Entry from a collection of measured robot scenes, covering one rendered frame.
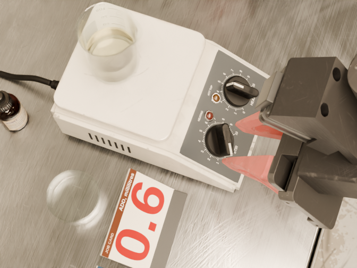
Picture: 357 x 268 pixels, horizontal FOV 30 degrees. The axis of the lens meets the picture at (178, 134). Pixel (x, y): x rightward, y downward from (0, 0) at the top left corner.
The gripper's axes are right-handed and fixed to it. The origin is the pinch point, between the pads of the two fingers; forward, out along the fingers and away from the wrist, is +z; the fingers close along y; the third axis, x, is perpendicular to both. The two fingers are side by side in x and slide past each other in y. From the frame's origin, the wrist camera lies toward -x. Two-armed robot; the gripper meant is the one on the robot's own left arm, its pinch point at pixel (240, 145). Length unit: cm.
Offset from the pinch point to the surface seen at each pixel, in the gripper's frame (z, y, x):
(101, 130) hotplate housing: 14.6, 1.2, -3.3
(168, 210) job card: 12.1, 5.2, 6.7
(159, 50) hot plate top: 11.2, -7.9, -3.4
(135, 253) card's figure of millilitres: 12.2, 10.6, 4.7
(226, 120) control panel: 7.4, -4.7, 5.0
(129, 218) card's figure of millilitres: 12.7, 7.7, 2.7
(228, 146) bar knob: 5.5, -1.8, 4.7
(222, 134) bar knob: 6.0, -2.6, 3.8
